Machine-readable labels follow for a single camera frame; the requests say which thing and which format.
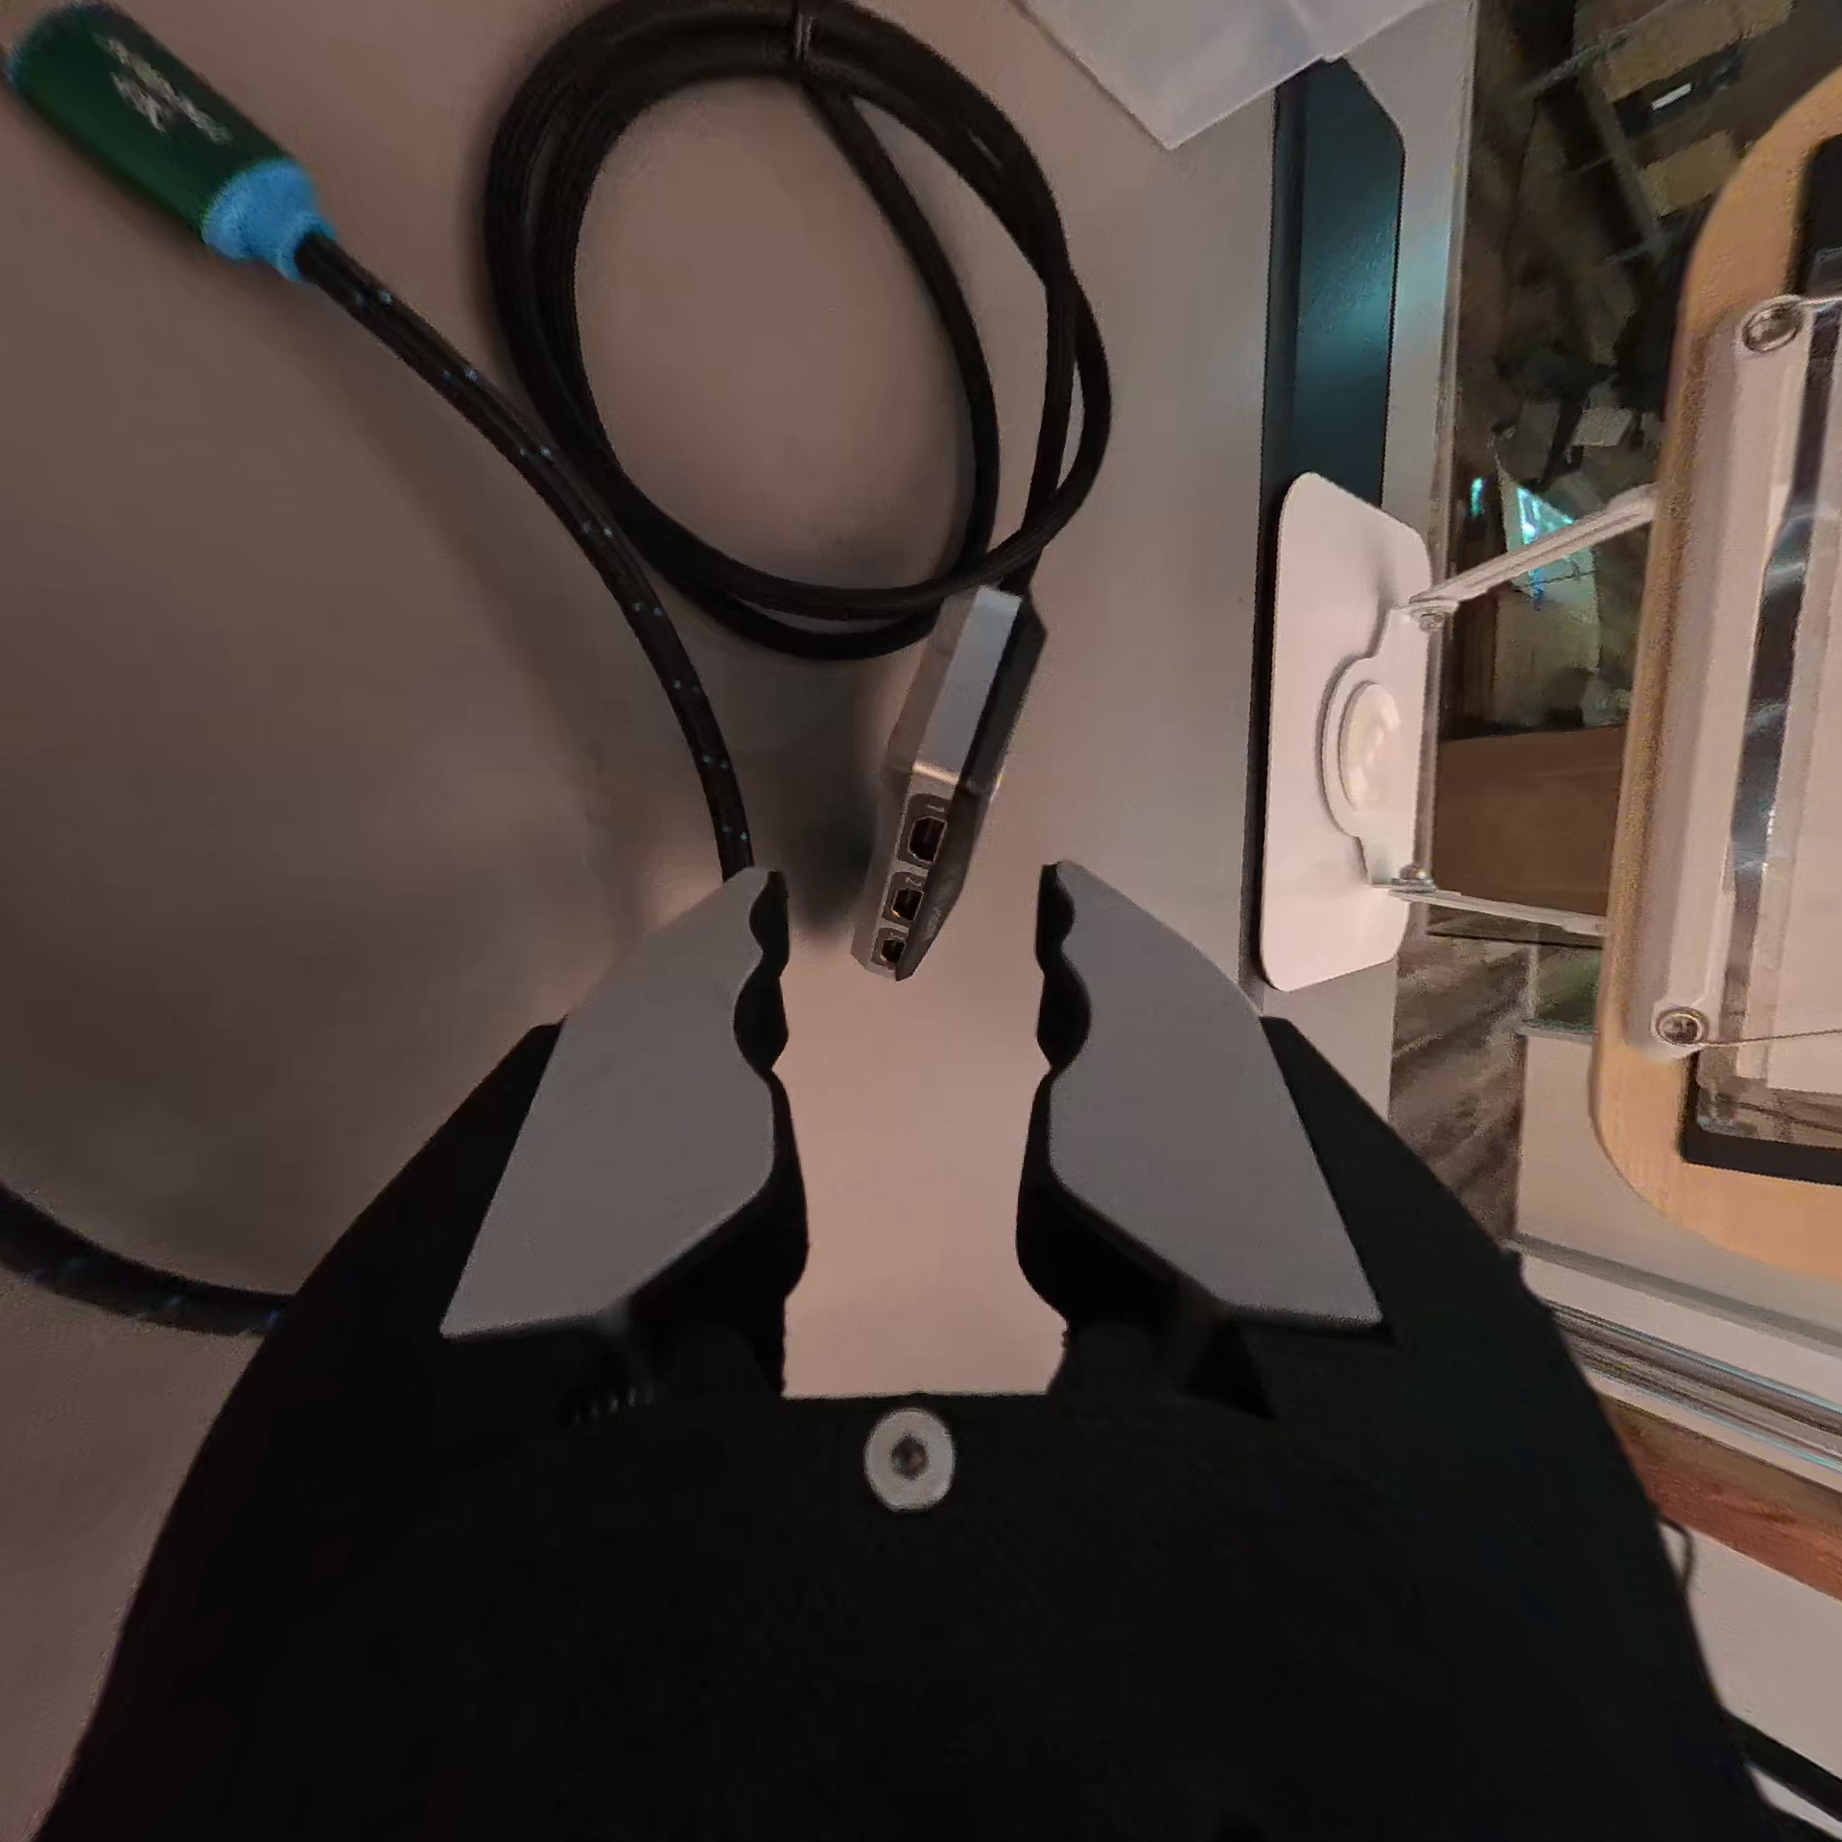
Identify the clear plastic bin with divider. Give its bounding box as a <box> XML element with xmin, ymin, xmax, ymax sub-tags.
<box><xmin>1013</xmin><ymin>0</ymin><xmax>1361</xmax><ymax>150</ymax></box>

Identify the clear instruction sheet holder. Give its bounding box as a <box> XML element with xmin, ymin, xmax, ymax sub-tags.
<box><xmin>1404</xmin><ymin>287</ymin><xmax>1842</xmax><ymax>1139</ymax></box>

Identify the thin black looped cord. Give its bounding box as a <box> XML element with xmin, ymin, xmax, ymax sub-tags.
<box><xmin>487</xmin><ymin>0</ymin><xmax>1114</xmax><ymax>665</ymax></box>

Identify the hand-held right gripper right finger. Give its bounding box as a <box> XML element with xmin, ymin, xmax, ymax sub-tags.
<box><xmin>1015</xmin><ymin>860</ymin><xmax>1387</xmax><ymax>1390</ymax></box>

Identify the black braided hdmi cable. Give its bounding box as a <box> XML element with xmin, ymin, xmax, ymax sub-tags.
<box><xmin>0</xmin><ymin>0</ymin><xmax>756</xmax><ymax>1337</ymax></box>

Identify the white sign stand base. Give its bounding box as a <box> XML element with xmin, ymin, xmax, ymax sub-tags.
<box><xmin>1259</xmin><ymin>472</ymin><xmax>1440</xmax><ymax>995</ymax></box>

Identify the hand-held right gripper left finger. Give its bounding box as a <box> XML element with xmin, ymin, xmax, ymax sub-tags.
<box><xmin>438</xmin><ymin>866</ymin><xmax>808</xmax><ymax>1396</ymax></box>

